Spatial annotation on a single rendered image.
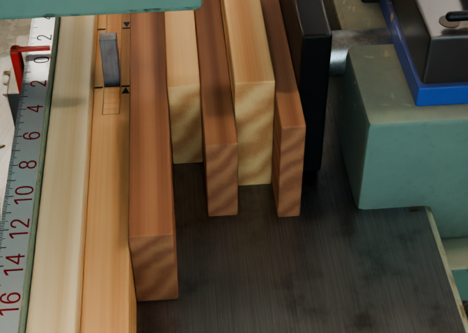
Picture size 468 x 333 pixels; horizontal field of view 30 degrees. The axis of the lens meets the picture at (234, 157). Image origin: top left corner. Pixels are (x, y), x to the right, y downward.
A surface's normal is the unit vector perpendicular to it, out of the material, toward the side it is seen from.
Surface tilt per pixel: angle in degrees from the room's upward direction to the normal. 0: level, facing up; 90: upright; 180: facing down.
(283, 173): 90
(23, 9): 90
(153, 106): 0
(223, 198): 90
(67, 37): 0
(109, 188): 0
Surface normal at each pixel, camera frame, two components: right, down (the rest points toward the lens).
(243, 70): 0.00, -0.73
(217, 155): 0.08, 0.68
